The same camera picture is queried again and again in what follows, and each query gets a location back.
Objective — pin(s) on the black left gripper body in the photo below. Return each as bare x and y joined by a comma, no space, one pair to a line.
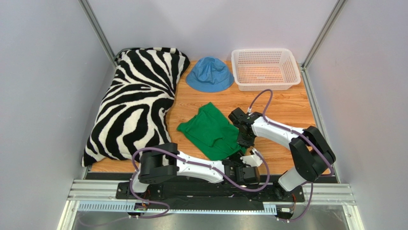
236,161

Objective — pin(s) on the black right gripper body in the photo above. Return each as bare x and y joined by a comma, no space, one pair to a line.
245,139

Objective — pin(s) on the green t shirt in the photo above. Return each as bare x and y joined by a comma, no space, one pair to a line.
212,133

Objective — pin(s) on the white plastic basket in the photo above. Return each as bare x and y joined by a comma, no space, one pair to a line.
264,68

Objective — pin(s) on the blue bucket hat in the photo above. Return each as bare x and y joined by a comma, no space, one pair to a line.
210,74

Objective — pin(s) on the zebra striped pillow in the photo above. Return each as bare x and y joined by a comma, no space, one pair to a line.
132,113

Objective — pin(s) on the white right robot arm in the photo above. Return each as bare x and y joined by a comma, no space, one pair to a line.
311,153

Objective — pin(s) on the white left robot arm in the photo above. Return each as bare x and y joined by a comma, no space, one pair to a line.
164,162

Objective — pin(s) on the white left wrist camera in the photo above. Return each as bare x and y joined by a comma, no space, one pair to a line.
255,159

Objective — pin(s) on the right aluminium frame post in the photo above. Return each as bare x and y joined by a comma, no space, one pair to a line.
330,21

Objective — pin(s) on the aluminium frame post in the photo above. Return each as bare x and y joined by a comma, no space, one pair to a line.
87,8
330,21

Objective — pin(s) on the left aluminium frame post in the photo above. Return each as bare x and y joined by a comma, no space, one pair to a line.
87,8

